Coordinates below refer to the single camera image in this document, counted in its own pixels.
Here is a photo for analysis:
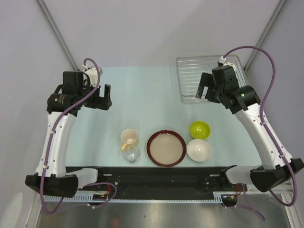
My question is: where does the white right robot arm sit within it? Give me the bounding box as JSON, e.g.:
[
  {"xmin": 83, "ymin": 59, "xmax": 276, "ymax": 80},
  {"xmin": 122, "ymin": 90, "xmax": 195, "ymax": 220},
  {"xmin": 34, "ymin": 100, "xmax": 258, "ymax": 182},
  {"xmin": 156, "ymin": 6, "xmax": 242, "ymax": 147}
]
[{"xmin": 196, "ymin": 65, "xmax": 304, "ymax": 192}]

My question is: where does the yellow mug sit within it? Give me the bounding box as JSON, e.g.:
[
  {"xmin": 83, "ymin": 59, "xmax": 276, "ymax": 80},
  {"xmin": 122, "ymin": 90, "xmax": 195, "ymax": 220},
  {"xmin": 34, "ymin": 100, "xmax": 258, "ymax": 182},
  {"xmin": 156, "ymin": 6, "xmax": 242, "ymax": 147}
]
[{"xmin": 121, "ymin": 129, "xmax": 138, "ymax": 152}]

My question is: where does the white bowl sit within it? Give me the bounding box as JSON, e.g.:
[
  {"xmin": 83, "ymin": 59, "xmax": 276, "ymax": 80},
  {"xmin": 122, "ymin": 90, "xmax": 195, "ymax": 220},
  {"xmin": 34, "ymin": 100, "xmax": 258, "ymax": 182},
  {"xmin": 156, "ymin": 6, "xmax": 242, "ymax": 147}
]
[{"xmin": 186, "ymin": 139, "xmax": 211, "ymax": 162}]

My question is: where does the dark red rimmed plate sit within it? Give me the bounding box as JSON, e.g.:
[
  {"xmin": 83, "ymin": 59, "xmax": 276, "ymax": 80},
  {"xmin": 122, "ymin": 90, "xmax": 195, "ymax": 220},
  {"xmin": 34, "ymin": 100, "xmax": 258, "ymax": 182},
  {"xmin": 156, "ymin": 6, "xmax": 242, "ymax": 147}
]
[{"xmin": 146, "ymin": 130, "xmax": 186, "ymax": 168}]

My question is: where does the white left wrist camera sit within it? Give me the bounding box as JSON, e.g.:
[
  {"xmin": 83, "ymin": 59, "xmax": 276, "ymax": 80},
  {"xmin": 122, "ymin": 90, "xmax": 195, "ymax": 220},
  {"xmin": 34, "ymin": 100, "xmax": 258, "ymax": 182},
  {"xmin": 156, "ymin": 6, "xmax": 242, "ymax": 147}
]
[{"xmin": 82, "ymin": 65, "xmax": 99, "ymax": 87}]

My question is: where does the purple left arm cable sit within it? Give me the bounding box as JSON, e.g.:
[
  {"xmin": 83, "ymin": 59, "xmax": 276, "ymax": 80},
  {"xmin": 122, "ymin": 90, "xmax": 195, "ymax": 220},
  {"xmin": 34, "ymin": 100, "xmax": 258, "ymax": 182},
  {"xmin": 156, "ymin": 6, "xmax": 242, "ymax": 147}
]
[{"xmin": 39, "ymin": 57, "xmax": 117, "ymax": 215}]

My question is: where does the light blue cable duct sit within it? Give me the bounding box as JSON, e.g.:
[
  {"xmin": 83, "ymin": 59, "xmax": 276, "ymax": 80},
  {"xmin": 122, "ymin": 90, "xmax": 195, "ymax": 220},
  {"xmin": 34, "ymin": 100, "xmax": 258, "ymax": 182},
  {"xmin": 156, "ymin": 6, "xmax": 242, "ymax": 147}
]
[{"xmin": 44, "ymin": 191, "xmax": 238, "ymax": 203}]

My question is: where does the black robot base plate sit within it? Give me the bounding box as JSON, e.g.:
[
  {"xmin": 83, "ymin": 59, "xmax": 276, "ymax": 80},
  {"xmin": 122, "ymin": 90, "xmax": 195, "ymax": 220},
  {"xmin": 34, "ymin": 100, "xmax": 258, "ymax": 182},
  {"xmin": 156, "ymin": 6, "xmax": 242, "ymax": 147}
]
[{"xmin": 97, "ymin": 167, "xmax": 242, "ymax": 200}]

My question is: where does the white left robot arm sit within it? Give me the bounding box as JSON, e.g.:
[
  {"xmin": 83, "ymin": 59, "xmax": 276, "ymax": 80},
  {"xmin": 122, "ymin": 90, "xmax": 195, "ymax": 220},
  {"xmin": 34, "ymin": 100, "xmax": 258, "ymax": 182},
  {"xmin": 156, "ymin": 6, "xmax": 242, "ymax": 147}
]
[{"xmin": 25, "ymin": 67, "xmax": 112, "ymax": 198}]

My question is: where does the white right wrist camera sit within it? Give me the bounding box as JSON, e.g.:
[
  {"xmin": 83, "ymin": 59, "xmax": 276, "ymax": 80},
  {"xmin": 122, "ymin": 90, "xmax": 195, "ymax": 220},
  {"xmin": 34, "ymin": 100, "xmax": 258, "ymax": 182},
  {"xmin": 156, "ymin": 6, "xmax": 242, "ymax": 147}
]
[{"xmin": 218, "ymin": 56, "xmax": 236, "ymax": 71}]

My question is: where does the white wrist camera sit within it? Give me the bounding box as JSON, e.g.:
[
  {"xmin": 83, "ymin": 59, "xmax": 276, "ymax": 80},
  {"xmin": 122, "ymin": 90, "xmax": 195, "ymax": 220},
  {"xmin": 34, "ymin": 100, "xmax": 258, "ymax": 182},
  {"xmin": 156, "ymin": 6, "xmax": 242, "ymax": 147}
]
[
  {"xmin": 218, "ymin": 56, "xmax": 236, "ymax": 71},
  {"xmin": 82, "ymin": 65, "xmax": 99, "ymax": 87}
]

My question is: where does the metal wire dish rack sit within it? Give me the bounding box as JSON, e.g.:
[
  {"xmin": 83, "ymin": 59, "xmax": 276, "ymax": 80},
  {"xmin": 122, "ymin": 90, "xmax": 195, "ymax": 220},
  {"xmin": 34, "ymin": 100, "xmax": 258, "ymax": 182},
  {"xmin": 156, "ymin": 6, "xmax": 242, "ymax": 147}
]
[{"xmin": 175, "ymin": 54, "xmax": 246, "ymax": 104}]

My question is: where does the yellow-green bowl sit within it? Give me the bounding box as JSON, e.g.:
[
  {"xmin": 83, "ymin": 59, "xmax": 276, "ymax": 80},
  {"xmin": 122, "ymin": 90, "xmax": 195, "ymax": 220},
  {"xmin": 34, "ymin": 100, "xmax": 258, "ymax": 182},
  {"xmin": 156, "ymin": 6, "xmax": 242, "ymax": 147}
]
[{"xmin": 189, "ymin": 121, "xmax": 211, "ymax": 140}]

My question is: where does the clear glass cup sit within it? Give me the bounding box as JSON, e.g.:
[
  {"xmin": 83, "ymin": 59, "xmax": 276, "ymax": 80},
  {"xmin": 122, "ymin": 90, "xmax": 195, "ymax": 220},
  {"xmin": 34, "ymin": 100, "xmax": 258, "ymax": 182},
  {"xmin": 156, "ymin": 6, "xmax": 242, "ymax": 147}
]
[{"xmin": 123, "ymin": 145, "xmax": 140, "ymax": 163}]

